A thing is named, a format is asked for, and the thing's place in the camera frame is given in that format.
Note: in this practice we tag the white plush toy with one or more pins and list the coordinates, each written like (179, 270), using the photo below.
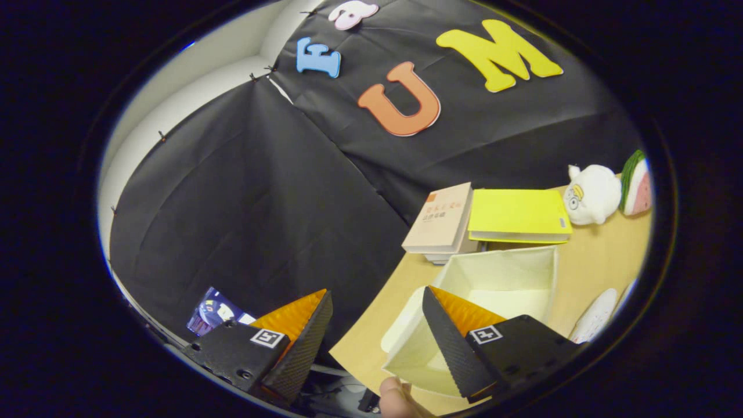
(595, 194)

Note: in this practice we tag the cream fabric storage box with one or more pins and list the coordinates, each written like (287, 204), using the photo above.
(505, 278)

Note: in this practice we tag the beige book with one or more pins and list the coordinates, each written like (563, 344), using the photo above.
(438, 220)

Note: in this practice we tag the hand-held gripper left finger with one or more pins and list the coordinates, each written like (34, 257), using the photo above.
(305, 348)

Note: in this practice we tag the yellow book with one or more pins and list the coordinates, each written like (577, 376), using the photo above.
(516, 212)

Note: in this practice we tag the blue printed poster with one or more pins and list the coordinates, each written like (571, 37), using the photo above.
(215, 310)

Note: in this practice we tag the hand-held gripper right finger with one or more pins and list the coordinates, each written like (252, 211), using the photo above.
(450, 348)

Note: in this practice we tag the watermelon slice plush toy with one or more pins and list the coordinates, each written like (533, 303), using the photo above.
(637, 186)

